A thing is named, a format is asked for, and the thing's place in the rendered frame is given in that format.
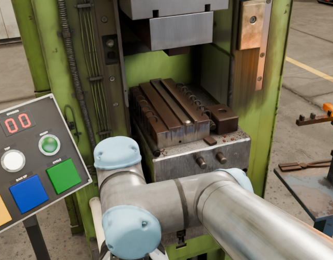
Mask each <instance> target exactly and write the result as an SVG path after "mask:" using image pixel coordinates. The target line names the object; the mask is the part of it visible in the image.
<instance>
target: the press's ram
mask: <svg viewBox="0 0 333 260"><path fill-rule="evenodd" d="M117 2H118V8H120V9H121V10H122V11H123V12H124V13H125V14H126V15H127V16H128V17H129V18H130V19H132V20H142V19H150V18H153V14H154V15H156V16H157V17H168V16H173V15H182V14H191V13H200V12H204V11H205V10H207V11H217V10H226V9H228V4H229V0H117Z"/></svg>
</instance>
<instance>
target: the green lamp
mask: <svg viewBox="0 0 333 260"><path fill-rule="evenodd" d="M41 147H42V149H43V150H44V151H45V152H47V153H53V152H55V151H56V149H57V147H58V143H57V141H56V139H55V138H53V137H46V138H44V139H43V140H42V142H41Z"/></svg>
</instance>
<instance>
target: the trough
mask: <svg viewBox="0 0 333 260"><path fill-rule="evenodd" d="M154 83H155V84H156V85H157V86H158V88H159V89H160V90H161V92H162V93H163V95H164V96H165V97H166V98H167V100H168V101H169V102H170V103H171V105H172V106H173V107H174V108H175V110H176V111H177V112H178V114H179V115H180V116H181V117H182V119H183V120H184V121H186V120H189V121H190V123H186V126H188V125H193V124H195V120H194V119H193V118H192V117H191V116H190V114H189V113H188V112H187V111H186V110H185V108H184V107H183V106H182V105H181V104H180V103H179V101H178V100H177V99H176V98H175V97H174V95H173V94H172V93H171V92H170V91H169V90H168V88H167V87H166V86H165V85H164V84H163V82H162V81H161V80H155V81H154Z"/></svg>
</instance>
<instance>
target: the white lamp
mask: <svg viewBox="0 0 333 260"><path fill-rule="evenodd" d="M22 163H23V158H22V156H21V155H20V154H19V153H16V152H11V153H9V154H7V155H6V156H5V158H4V164H5V166H6V167H7V168H8V169H11V170H14V169H17V168H19V167H20V166H21V165H22Z"/></svg>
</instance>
